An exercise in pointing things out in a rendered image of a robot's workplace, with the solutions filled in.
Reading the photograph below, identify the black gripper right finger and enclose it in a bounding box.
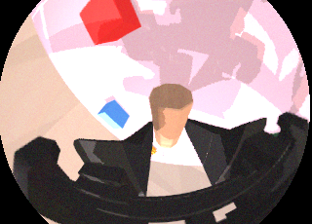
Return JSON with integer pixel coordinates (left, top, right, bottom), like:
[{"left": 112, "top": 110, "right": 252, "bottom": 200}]
[{"left": 184, "top": 116, "right": 268, "bottom": 186}]

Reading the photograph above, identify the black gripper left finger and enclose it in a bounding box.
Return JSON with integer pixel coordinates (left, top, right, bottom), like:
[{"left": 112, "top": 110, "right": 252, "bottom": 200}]
[{"left": 73, "top": 122, "right": 155, "bottom": 196}]

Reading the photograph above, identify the red cube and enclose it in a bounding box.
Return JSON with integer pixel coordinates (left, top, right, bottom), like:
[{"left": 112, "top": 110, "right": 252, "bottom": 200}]
[{"left": 79, "top": 0, "right": 141, "bottom": 45}]

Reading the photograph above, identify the small blue block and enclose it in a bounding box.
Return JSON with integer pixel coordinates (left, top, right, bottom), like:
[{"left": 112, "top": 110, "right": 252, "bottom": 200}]
[{"left": 97, "top": 99, "right": 129, "bottom": 130}]

